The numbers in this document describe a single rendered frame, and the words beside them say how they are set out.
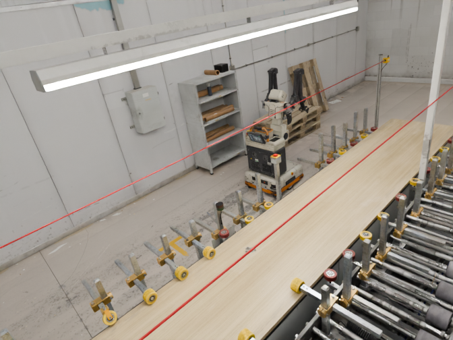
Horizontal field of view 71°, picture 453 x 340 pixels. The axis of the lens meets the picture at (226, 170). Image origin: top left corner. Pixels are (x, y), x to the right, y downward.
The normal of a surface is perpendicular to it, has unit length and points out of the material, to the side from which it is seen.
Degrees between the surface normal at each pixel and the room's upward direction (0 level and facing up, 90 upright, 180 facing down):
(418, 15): 90
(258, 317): 0
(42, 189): 90
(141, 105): 90
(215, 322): 0
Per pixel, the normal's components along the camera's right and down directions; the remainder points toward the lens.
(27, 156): 0.67, 0.24
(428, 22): -0.72, 0.41
